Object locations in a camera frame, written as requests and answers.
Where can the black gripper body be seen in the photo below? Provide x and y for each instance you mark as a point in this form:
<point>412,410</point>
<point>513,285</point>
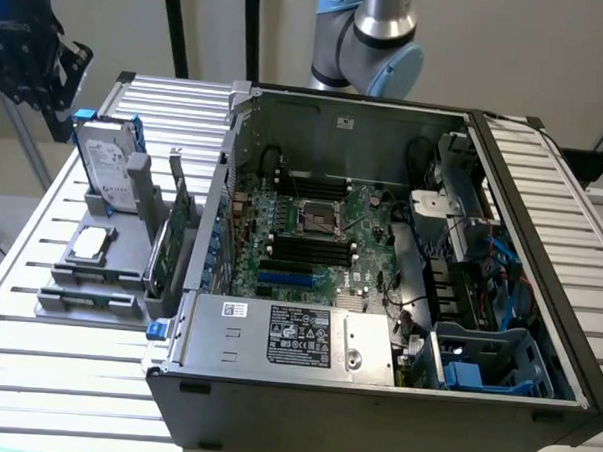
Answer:
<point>19,58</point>

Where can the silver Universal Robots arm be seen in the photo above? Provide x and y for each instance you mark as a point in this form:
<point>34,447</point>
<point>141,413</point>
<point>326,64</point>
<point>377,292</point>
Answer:
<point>377,36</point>

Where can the green RAM stick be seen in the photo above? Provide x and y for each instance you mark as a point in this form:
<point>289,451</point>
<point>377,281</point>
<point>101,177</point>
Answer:
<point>91,294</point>

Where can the black RAM slot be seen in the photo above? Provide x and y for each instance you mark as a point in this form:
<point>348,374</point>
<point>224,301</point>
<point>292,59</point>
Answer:
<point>311,238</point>
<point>310,245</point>
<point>314,173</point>
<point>313,192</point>
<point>313,186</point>
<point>313,179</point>
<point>310,258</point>
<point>310,251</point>

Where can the long black expansion slot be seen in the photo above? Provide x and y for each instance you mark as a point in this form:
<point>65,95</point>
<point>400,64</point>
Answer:
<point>285,266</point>

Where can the short black expansion slot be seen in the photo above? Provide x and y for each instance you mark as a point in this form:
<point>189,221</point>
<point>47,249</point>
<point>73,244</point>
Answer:
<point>267,291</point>

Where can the blue expansion slot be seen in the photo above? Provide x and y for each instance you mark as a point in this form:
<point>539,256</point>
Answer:
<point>285,278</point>

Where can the aluminium stand leg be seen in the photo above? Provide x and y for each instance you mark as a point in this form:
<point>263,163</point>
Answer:
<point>25,139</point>

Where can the blue disk caddy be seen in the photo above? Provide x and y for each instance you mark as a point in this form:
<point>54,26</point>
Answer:
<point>135,128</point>

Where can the silver hard disk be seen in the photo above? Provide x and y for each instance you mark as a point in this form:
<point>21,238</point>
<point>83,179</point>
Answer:
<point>108,165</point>

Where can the black tripod pole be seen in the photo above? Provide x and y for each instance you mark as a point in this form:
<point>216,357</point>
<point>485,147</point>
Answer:
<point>252,28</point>
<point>176,25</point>

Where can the silver CPU chip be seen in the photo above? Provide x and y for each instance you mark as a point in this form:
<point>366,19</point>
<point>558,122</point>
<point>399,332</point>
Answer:
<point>93,243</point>

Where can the grey parts rack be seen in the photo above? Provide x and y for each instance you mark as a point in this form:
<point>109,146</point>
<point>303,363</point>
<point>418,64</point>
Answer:
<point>125,258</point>

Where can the green graphics card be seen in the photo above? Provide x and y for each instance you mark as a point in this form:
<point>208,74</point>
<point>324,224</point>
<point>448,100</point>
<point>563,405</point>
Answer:
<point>173,230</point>

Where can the blue case latch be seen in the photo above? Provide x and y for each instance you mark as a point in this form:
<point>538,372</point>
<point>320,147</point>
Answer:
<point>157,330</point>

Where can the white sticker on case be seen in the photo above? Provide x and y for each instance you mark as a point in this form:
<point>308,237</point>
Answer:
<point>345,123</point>

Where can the metal CPU socket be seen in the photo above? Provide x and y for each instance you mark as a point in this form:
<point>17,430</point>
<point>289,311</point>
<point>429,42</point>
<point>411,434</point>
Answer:
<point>316,217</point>

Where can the silver power supply unit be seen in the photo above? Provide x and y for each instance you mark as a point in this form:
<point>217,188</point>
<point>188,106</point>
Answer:
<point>246,341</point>

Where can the black power supply label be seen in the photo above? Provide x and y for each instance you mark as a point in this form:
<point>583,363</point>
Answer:
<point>299,336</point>

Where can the green motherboard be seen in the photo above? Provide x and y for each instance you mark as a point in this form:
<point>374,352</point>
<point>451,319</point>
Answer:
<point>364,269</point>

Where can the silver chipset heatsink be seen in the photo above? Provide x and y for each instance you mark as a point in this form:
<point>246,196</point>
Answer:
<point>351,303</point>

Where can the metal drive cage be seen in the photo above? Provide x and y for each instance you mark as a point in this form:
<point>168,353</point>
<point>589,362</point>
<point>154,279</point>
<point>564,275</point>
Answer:
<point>455,202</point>

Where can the black open PC case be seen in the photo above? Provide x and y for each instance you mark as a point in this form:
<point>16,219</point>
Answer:
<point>353,418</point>

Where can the blue-grey plastic disk bay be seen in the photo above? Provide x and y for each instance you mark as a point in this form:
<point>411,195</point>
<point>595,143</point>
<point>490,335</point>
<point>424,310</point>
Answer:
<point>500,365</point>

